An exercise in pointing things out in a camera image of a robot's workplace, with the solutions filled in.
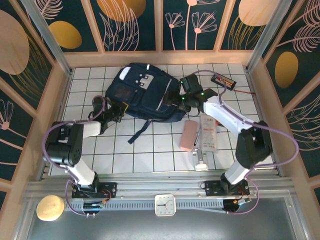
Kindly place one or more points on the navy blue backpack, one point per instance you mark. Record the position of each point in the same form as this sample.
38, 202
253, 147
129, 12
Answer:
140, 92

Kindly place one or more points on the pink pencil case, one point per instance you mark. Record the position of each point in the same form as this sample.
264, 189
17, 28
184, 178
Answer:
188, 136

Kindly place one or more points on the white red printed booklet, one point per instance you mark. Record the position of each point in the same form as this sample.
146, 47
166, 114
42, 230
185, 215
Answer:
208, 135

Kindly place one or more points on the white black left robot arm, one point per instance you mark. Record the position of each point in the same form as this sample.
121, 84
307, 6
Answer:
75, 150

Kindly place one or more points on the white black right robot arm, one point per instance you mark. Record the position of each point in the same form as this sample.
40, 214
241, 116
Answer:
222, 110

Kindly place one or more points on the black battery charger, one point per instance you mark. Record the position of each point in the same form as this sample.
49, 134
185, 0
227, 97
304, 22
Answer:
223, 80

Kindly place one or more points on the silver white stapler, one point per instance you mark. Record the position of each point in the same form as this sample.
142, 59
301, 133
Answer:
200, 161

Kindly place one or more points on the white square analog clock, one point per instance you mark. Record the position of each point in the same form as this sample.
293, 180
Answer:
165, 205

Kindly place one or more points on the grey metal sheet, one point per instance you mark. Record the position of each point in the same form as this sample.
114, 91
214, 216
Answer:
175, 227

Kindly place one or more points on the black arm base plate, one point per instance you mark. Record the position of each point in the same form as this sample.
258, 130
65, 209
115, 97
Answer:
110, 188
212, 188

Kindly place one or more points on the aluminium mounting rail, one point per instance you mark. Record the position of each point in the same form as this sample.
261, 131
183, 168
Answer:
160, 186

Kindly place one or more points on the aluminium frame post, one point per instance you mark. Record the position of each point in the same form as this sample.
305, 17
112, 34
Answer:
271, 37
48, 37

